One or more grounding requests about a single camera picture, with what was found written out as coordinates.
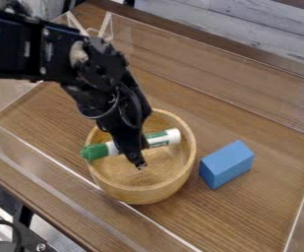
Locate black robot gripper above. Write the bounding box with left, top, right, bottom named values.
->
left=59, top=35, right=151, bottom=169

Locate green Expo marker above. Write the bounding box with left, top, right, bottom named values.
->
left=79, top=128, right=182, bottom=161

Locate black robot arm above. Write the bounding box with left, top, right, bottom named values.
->
left=0, top=10, right=151, bottom=168

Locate brown wooden bowl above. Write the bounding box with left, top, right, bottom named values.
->
left=86, top=109, right=196, bottom=205

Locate blue foam block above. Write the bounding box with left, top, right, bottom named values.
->
left=198, top=141, right=254, bottom=189

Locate black table leg bracket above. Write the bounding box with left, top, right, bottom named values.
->
left=12, top=205, right=58, bottom=252

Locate black cable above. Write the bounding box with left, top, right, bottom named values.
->
left=0, top=219, right=24, bottom=252

